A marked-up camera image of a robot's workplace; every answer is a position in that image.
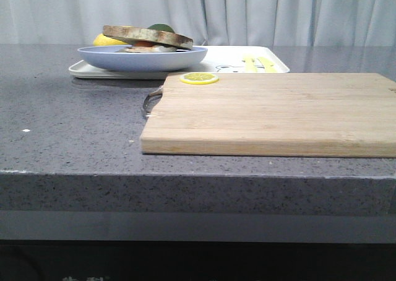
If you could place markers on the wooden cutting board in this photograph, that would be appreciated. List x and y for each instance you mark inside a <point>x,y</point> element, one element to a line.
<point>288,115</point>

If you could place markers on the bread slice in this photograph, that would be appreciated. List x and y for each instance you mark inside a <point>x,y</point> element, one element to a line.
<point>132,34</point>
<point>129,49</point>

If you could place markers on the lemon slice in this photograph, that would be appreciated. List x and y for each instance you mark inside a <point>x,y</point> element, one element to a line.
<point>199,78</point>

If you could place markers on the light blue plate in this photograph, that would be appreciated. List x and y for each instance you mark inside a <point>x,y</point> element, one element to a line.
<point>110,58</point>

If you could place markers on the yellow plastic knife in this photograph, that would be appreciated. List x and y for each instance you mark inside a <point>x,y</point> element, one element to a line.
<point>268,65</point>

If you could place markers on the yellow plastic fork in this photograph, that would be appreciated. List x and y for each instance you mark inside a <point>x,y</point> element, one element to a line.
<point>249,64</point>

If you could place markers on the metal board handle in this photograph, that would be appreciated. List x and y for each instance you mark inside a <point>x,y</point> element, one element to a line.
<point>150,101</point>

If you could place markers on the yellow lemon front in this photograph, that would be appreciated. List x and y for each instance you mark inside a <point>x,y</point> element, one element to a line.
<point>102,40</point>

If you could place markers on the grey curtain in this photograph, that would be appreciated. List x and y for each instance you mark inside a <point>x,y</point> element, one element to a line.
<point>207,22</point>

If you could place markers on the white bear tray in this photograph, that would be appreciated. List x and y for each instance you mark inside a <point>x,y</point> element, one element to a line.
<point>228,59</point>

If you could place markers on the green lime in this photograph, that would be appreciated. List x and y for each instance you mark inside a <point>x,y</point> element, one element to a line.
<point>161,28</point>

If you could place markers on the fried egg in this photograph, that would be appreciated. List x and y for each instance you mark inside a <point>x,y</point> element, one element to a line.
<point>146,46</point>

